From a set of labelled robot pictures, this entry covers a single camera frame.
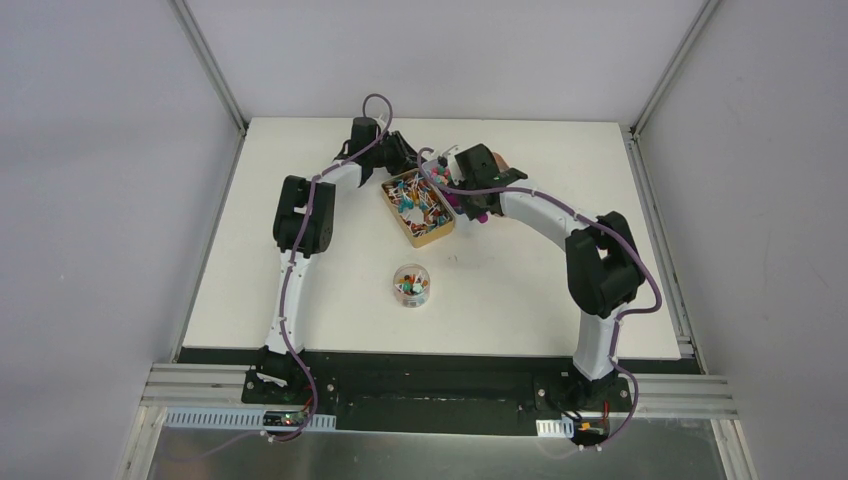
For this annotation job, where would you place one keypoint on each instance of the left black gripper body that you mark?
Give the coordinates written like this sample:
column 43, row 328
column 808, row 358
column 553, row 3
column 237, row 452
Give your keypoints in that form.
column 390, row 149

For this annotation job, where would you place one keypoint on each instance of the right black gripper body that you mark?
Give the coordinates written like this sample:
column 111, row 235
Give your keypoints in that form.
column 471, row 206

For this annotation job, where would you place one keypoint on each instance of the magenta plastic scoop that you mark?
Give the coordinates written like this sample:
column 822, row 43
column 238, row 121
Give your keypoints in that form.
column 464, row 206

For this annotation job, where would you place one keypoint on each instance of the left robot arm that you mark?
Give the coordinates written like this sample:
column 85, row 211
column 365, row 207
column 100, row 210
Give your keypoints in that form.
column 303, row 228

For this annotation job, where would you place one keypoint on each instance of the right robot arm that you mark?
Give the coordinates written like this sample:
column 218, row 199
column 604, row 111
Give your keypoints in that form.
column 603, row 268

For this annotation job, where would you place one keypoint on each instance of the white tin of candies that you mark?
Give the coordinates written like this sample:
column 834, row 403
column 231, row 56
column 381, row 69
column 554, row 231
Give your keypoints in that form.
column 440, row 171

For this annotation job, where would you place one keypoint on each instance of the pink tin of gummies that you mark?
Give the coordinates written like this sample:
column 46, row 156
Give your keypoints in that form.
column 500, row 162

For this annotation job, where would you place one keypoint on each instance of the gold tin of lollipops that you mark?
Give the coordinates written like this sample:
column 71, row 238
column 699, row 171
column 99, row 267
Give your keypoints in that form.
column 421, row 213

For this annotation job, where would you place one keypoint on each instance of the clear plastic cup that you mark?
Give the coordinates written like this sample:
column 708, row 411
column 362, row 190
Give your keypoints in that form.
column 412, row 285

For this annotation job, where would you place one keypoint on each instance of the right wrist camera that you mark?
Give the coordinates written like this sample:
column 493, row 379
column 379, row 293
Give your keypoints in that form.
column 447, row 156

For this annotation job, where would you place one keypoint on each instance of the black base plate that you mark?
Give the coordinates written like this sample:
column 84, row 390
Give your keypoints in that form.
column 436, row 394

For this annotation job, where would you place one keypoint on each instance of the right white cable duct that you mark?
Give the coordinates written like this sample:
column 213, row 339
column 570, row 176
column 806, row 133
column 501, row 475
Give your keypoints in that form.
column 555, row 428

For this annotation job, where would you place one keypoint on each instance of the white cable duct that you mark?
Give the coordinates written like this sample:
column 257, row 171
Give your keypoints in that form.
column 243, row 419
column 555, row 428

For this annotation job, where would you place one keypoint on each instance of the left white cable duct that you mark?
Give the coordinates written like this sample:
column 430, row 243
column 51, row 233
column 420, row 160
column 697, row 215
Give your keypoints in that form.
column 243, row 419

